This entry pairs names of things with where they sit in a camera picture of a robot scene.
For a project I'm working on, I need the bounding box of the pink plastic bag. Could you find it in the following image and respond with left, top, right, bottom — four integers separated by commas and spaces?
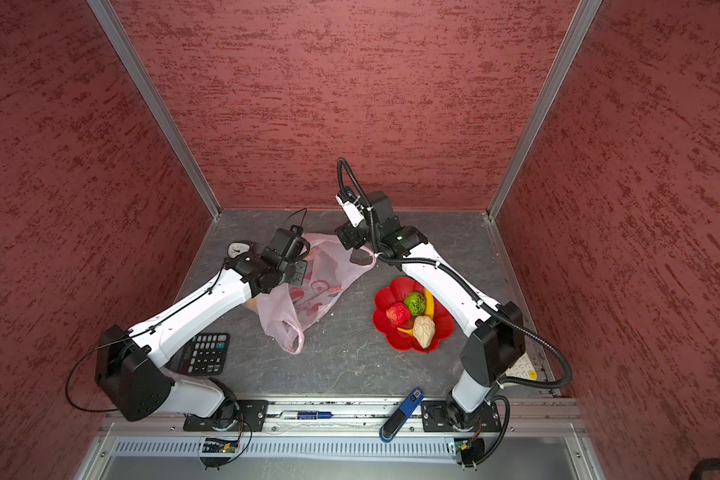
245, 233, 376, 354

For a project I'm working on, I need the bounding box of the red fake strawberry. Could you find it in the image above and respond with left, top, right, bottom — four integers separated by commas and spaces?
385, 302, 411, 328

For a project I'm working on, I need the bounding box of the green fake apple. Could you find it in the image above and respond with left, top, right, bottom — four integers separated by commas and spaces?
403, 291, 427, 317

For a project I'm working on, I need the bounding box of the yellow fake banana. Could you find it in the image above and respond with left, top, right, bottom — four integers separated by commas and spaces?
397, 290, 435, 336

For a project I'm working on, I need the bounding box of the beige fake fruit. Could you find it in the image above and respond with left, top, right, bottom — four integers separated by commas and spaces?
412, 315, 436, 349

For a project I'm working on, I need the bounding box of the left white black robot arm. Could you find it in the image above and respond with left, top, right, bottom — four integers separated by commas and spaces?
94, 253, 307, 428

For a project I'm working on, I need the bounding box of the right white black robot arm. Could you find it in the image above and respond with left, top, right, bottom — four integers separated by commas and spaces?
336, 187, 526, 429

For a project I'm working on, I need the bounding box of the white teal kitchen timer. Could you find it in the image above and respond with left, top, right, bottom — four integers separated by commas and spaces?
227, 241, 253, 259

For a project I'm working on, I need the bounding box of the black calculator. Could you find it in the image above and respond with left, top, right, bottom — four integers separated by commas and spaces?
167, 333, 229, 377

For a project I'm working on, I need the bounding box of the blue black marker tool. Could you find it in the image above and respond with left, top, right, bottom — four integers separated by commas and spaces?
379, 388, 424, 443

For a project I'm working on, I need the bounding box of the left circuit board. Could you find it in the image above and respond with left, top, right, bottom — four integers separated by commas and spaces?
201, 438, 240, 455

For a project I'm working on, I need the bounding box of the circuit board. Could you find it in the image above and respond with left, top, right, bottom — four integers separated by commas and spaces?
201, 438, 240, 455
451, 438, 485, 467

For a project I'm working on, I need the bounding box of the cream yellow calculator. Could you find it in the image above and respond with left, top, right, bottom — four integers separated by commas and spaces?
505, 353, 538, 381

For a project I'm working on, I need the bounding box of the right circuit board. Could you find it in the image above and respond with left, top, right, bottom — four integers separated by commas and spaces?
451, 438, 485, 467

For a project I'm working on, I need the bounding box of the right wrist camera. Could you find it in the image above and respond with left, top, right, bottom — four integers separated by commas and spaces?
336, 191, 365, 227

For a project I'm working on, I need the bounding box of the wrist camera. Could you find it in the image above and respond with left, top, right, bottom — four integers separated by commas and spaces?
261, 224, 311, 272
336, 191, 365, 227

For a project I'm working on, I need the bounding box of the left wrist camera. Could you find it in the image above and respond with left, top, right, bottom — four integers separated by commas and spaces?
261, 224, 311, 272

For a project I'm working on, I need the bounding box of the black corrugated cable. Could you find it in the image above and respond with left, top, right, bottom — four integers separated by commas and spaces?
335, 157, 574, 390

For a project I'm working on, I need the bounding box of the blue pen in rail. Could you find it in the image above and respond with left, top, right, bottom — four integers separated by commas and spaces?
280, 410, 333, 421

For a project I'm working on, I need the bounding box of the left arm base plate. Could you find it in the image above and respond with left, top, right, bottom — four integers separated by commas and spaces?
183, 399, 269, 434

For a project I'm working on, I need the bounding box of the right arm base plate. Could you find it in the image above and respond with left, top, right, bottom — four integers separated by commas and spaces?
421, 400, 501, 434

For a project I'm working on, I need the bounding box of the aluminium front rail frame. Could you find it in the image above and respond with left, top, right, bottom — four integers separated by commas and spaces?
77, 396, 604, 479

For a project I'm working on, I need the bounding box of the right aluminium corner post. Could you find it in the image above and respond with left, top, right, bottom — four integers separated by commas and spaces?
487, 0, 602, 222

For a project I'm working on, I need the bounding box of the aluminium corner post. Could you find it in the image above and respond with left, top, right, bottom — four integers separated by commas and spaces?
487, 0, 602, 222
87, 0, 223, 221

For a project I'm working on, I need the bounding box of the left aluminium corner post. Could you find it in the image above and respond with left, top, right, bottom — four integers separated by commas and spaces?
87, 0, 223, 221

